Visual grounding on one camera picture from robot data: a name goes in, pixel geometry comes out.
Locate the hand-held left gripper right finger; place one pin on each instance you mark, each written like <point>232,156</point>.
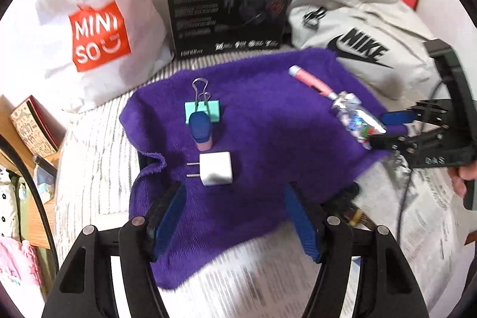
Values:
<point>303,225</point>

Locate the shiny foil packet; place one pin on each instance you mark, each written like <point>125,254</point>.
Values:
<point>354,117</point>

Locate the wooden nightstand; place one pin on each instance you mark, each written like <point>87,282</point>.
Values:
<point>37,225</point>

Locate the blue and pink eraser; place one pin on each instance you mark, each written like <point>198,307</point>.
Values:
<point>201,130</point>

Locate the white charger plug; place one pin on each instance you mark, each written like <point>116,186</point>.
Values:
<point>218,169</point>

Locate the purple towel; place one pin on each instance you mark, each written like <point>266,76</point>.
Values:
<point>261,154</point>

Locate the pink pen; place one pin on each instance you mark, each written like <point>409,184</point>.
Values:
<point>309,77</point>

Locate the floral pillow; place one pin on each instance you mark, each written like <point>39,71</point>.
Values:
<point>7,202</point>

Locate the green cloth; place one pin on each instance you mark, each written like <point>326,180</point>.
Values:
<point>24,213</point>

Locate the black and gold pen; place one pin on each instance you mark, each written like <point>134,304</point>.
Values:
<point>354,215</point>

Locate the newspaper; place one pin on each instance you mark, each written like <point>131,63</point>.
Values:
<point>261,284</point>

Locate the grey sports bag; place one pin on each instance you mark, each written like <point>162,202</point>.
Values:
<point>372,16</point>

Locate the green binder clip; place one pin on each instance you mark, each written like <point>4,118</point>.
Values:
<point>213,109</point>

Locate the blue tissue pack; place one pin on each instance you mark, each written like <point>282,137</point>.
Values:
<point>44,184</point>

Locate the patterned notebook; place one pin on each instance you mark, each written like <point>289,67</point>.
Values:
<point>33,124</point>

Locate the person's right hand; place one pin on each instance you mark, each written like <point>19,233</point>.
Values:
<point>465,174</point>

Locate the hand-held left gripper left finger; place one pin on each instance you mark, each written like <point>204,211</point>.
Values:
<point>169,221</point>

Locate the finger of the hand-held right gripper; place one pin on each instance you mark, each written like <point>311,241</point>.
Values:
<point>395,144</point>
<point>397,117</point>

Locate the pink star quilt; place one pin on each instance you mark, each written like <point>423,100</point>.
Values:
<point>18,266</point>

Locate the small black bottle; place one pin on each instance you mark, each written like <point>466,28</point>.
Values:
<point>44,162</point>

